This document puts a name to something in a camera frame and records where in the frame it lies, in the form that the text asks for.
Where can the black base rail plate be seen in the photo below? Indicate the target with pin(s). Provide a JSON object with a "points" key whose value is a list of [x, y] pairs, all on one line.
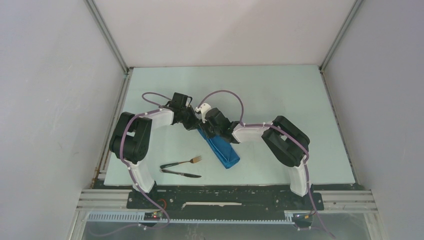
{"points": [[238, 199]]}

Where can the knife with black handle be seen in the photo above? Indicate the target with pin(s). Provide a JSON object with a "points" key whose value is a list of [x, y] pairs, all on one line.
{"points": [[188, 175]]}

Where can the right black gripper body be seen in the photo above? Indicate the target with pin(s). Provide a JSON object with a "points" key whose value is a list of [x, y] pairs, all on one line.
{"points": [[210, 131]]}

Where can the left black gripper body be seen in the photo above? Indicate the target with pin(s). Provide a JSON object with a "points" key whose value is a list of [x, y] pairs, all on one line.
{"points": [[188, 118]]}

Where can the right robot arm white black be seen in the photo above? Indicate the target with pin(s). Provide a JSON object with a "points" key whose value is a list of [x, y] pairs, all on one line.
{"points": [[288, 143]]}

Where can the small circuit board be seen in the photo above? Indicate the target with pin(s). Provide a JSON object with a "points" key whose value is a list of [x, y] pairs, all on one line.
{"points": [[152, 216]]}

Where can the blue cloth napkin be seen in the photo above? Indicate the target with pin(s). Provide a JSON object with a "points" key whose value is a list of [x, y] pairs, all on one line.
{"points": [[223, 150]]}

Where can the aluminium frame rail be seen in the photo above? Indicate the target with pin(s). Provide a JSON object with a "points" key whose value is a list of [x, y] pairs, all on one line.
{"points": [[110, 205]]}

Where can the fork with black handle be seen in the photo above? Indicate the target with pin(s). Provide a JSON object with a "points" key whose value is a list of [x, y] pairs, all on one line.
{"points": [[192, 161]]}

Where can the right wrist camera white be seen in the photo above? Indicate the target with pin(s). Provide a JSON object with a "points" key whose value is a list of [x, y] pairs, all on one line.
{"points": [[202, 110]]}

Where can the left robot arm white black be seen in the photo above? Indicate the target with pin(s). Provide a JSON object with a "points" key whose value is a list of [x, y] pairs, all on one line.
{"points": [[130, 139]]}

